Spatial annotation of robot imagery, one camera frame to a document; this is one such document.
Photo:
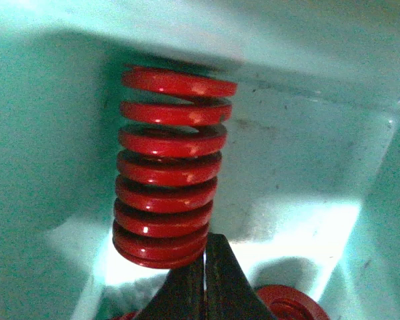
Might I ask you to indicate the teal spring tray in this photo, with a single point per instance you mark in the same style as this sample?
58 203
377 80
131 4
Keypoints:
309 191

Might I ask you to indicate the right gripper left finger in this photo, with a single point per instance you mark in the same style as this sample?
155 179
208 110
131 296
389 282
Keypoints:
181 295

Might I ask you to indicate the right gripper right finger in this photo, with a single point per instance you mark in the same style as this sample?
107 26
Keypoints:
228 292

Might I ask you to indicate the red spring in tray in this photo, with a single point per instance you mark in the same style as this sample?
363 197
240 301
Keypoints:
288 303

